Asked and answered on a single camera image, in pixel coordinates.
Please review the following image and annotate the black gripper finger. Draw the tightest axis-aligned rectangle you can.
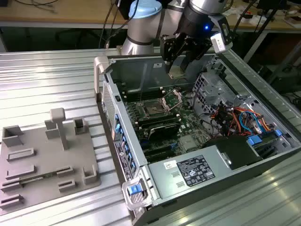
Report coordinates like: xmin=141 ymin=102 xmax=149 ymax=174
xmin=160 ymin=34 xmax=183 ymax=73
xmin=181 ymin=38 xmax=210 ymax=71

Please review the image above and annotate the white and brown box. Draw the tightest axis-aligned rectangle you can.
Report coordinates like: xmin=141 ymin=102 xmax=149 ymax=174
xmin=283 ymin=15 xmax=301 ymax=28

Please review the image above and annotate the orange wire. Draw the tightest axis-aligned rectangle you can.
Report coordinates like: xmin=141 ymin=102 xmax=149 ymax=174
xmin=225 ymin=107 xmax=273 ymax=136

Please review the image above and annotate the black expansion slot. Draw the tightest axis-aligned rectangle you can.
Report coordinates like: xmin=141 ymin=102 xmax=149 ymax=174
xmin=145 ymin=152 xmax=176 ymax=163
xmin=143 ymin=145 xmax=175 ymax=157

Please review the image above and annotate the black wire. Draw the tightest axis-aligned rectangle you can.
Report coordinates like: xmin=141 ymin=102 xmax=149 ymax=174
xmin=191 ymin=91 xmax=223 ymax=136

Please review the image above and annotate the black RAM slot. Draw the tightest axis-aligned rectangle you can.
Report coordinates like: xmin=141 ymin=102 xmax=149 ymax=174
xmin=122 ymin=86 xmax=164 ymax=93
xmin=121 ymin=81 xmax=163 ymax=88
xmin=136 ymin=112 xmax=181 ymax=121
xmin=123 ymin=90 xmax=165 ymax=97
xmin=137 ymin=115 xmax=181 ymax=124
xmin=124 ymin=95 xmax=166 ymax=103
xmin=140 ymin=121 xmax=182 ymax=129
xmin=138 ymin=118 xmax=182 ymax=127

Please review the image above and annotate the disk bay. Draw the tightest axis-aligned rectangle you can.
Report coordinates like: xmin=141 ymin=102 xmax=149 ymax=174
xmin=251 ymin=131 xmax=290 ymax=159

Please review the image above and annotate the silver CPU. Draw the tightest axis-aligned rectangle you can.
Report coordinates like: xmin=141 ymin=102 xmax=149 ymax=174
xmin=168 ymin=64 xmax=187 ymax=79

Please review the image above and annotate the black case label sticker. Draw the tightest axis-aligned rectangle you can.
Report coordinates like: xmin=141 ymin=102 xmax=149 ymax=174
xmin=113 ymin=140 xmax=128 ymax=180

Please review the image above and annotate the black plastic air duct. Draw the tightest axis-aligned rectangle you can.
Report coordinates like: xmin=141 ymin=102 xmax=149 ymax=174
xmin=203 ymin=136 xmax=263 ymax=170

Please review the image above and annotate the grey power supply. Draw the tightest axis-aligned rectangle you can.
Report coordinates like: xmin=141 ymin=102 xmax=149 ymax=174
xmin=147 ymin=144 xmax=237 ymax=201

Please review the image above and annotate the black power supply label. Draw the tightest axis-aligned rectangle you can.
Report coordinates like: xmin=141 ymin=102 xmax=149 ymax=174
xmin=176 ymin=154 xmax=216 ymax=188

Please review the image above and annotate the black heatsink shroud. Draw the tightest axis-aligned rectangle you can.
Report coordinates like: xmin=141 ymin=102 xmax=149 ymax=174
xmin=147 ymin=122 xmax=180 ymax=141

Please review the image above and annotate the blue wire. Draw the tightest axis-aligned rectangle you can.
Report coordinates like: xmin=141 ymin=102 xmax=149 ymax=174
xmin=239 ymin=110 xmax=263 ymax=135

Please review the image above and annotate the blue drive carrier handle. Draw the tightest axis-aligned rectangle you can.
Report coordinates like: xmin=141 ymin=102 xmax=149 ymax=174
xmin=246 ymin=135 xmax=263 ymax=147

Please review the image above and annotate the blue case latch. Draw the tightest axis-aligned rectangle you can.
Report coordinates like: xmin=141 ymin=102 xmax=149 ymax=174
xmin=127 ymin=185 xmax=142 ymax=196

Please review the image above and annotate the open PC case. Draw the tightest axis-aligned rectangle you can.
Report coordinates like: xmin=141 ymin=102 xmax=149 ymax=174
xmin=93 ymin=52 xmax=301 ymax=226

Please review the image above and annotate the green RAM stick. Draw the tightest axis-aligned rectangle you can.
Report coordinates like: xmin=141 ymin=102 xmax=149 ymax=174
xmin=20 ymin=172 xmax=57 ymax=185

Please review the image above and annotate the metal drive cage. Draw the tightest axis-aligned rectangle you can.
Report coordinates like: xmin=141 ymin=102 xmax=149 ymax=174
xmin=191 ymin=72 xmax=238 ymax=113

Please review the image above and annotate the green motherboard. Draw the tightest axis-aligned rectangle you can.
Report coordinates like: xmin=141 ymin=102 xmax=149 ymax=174
xmin=123 ymin=81 xmax=226 ymax=164

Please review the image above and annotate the silver chipset heatsink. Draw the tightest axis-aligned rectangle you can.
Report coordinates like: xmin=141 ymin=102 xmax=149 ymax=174
xmin=180 ymin=136 xmax=199 ymax=152

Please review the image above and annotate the wooden desk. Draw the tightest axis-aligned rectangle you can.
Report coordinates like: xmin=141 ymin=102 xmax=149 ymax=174
xmin=0 ymin=0 xmax=301 ymax=32

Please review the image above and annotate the white tray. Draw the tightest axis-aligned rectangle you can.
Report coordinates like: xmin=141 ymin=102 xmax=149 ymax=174
xmin=237 ymin=13 xmax=262 ymax=26

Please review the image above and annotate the black hanging cable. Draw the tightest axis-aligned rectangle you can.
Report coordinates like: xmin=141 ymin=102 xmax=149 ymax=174
xmin=98 ymin=0 xmax=129 ymax=49

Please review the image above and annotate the CPU socket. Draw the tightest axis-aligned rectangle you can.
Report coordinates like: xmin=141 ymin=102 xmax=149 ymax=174
xmin=140 ymin=100 xmax=171 ymax=120

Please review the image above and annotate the grey parts rack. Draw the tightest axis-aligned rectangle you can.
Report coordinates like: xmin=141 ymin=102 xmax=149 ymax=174
xmin=0 ymin=107 xmax=102 ymax=214

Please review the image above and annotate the small white sticker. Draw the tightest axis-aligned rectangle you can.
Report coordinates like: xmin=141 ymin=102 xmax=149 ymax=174
xmin=163 ymin=159 xmax=177 ymax=170

